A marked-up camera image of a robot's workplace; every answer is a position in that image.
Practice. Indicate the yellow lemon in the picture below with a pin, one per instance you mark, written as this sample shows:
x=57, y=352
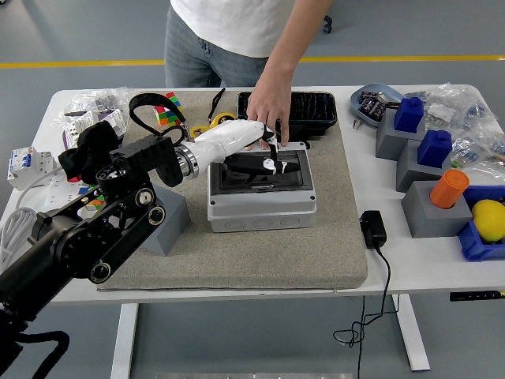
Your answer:
x=489, y=221

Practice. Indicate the yellow tape measure 5m print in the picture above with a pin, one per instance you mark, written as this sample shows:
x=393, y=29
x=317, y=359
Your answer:
x=225, y=117

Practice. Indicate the white table leg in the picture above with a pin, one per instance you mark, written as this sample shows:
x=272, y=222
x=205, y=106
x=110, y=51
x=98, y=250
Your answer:
x=412, y=335
x=124, y=339

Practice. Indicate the metal tweezers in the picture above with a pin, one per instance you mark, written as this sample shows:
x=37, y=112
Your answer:
x=357, y=124

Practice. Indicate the blue block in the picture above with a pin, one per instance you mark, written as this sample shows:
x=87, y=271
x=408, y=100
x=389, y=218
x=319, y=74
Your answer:
x=434, y=150
x=408, y=114

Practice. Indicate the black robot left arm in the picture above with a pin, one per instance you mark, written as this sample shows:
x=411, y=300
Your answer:
x=79, y=241

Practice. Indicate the black plastic tray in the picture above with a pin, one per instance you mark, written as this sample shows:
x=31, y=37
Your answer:
x=315, y=106

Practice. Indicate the black power adapter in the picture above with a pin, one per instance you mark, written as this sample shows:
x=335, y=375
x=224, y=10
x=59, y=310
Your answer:
x=372, y=229

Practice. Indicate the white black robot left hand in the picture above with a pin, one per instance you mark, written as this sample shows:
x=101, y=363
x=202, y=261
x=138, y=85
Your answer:
x=229, y=140

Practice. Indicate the grey-blue dish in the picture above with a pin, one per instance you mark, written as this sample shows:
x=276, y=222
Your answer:
x=358, y=107

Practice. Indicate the clear bag of parts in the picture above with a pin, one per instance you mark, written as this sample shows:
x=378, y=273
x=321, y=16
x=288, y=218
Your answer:
x=453, y=102
x=481, y=152

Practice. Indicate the orange cylinder battery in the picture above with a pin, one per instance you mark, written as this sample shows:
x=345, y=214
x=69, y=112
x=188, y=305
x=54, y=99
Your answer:
x=450, y=189

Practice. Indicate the black table control panel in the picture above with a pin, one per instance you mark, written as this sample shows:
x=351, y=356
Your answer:
x=473, y=296

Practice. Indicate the grey-brown table mat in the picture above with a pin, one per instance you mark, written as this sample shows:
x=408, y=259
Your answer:
x=256, y=256

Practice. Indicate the black cloth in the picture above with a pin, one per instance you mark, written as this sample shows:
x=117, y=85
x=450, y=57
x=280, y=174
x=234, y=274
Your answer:
x=94, y=150

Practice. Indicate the blue storage bin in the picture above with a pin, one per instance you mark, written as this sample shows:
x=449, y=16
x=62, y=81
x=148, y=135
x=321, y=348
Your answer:
x=475, y=248

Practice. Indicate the person's left forearm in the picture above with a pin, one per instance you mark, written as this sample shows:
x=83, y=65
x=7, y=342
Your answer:
x=300, y=39

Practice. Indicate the small colourful puzzle cube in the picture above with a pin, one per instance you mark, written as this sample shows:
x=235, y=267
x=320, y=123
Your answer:
x=94, y=203

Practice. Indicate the grey block round hole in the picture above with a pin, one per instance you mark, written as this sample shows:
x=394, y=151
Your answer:
x=169, y=229
x=430, y=221

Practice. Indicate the black purple packets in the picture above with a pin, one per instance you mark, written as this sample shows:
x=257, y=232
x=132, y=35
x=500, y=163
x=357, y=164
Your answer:
x=371, y=104

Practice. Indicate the clear bag of screws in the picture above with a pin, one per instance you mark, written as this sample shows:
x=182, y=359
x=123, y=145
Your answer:
x=98, y=98

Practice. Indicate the white purple carton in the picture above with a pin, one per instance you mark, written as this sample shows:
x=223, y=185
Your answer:
x=110, y=120

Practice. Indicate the yellow tape measure picture label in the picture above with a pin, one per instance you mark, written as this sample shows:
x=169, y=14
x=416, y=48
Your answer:
x=197, y=130

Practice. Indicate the person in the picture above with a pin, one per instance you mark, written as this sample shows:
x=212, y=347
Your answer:
x=221, y=23

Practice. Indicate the white power strip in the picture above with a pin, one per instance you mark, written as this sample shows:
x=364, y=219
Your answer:
x=59, y=189

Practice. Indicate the grey plastic junction box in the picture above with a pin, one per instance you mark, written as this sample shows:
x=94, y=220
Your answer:
x=260, y=213

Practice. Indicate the person's left hand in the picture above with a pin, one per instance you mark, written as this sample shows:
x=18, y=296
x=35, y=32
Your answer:
x=270, y=98

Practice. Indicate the grey holder block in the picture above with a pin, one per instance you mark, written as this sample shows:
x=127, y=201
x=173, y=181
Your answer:
x=388, y=144
x=410, y=173

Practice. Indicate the white circuit breaker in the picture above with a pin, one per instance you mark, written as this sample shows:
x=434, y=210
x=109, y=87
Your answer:
x=27, y=166

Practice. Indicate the smoky transparent box lid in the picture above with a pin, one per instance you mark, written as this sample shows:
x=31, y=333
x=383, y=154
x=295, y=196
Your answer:
x=292, y=181

